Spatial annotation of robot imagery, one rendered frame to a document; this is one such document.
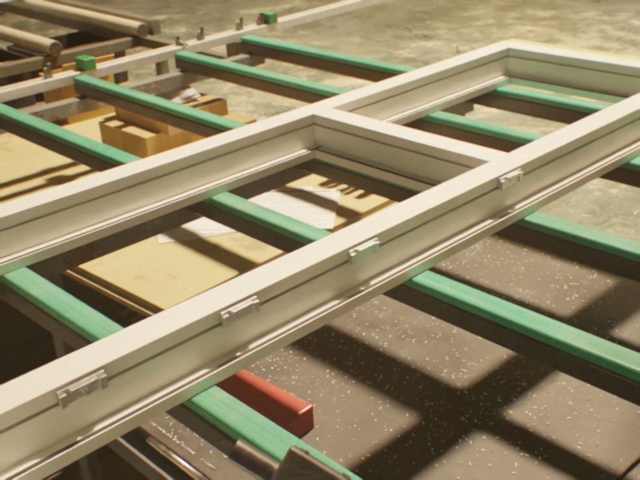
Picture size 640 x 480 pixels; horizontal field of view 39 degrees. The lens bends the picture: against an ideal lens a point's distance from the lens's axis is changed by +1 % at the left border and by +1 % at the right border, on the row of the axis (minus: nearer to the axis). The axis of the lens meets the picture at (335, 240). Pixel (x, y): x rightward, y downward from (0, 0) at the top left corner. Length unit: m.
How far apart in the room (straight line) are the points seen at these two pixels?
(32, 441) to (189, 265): 0.89
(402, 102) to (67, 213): 0.70
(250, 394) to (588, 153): 0.64
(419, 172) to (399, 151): 0.05
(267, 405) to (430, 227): 0.36
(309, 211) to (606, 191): 1.99
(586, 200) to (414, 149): 2.23
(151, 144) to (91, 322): 1.12
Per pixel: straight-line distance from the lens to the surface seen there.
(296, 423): 1.29
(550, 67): 1.90
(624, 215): 3.48
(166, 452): 0.77
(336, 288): 1.06
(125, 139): 2.25
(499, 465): 1.27
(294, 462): 0.54
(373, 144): 1.46
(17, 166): 2.38
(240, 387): 1.36
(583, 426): 1.35
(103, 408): 0.91
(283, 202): 1.94
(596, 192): 3.67
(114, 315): 2.19
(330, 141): 1.53
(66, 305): 1.15
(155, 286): 1.66
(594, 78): 1.85
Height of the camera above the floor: 1.39
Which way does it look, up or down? 26 degrees down
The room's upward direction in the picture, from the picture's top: 3 degrees counter-clockwise
